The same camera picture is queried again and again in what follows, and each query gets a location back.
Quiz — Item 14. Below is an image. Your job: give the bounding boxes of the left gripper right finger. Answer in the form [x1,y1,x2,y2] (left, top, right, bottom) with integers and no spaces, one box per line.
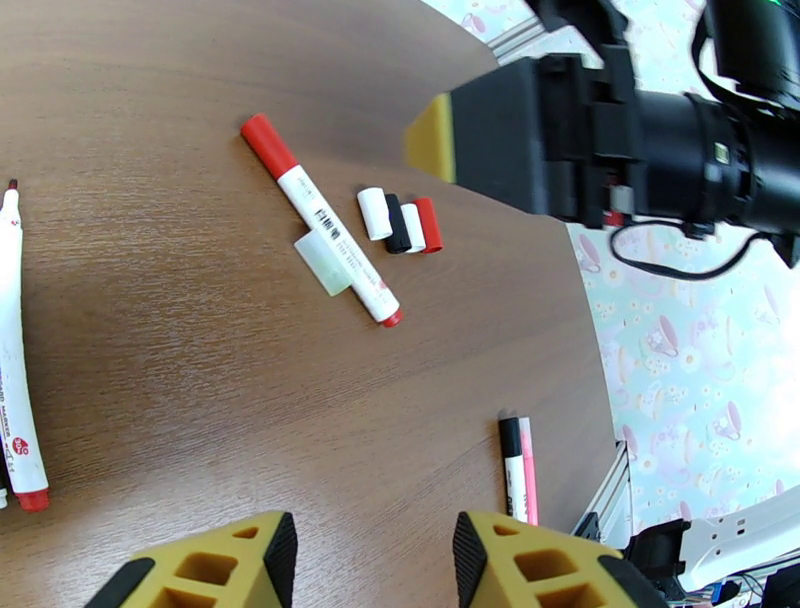
[451,511,671,608]

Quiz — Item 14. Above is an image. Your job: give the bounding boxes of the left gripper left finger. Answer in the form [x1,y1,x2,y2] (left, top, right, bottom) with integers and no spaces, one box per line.
[84,511,300,608]

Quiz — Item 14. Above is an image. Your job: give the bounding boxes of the black whiteboard marker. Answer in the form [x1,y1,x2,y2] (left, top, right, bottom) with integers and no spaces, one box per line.
[497,415,529,523]

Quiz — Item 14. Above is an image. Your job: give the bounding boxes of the pink highlighter pen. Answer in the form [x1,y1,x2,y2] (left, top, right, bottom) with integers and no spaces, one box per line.
[517,415,540,528]

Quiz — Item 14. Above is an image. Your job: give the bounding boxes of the red pen cap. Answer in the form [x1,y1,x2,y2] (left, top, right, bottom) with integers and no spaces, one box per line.
[412,196,445,255]

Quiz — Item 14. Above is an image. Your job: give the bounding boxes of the white pen cap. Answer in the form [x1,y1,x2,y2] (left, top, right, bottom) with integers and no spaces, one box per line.
[356,186,394,243]
[399,201,428,254]

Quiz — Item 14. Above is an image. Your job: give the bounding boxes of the black pen cap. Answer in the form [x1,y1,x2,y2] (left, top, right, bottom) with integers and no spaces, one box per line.
[382,192,414,256]

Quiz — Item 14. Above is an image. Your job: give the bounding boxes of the red whiteboard marker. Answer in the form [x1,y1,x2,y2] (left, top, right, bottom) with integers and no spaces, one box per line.
[0,177,51,514]
[240,112,406,329]

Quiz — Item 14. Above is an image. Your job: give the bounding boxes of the translucent pen cap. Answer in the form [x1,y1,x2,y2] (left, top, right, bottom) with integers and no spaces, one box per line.
[293,229,354,297]

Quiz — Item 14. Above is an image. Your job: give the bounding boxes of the aluminium frame post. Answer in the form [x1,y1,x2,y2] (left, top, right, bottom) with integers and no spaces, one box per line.
[486,15,551,67]

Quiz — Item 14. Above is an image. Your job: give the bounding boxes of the aluminium side rail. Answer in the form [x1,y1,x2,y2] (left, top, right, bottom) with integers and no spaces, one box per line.
[571,440,634,542]

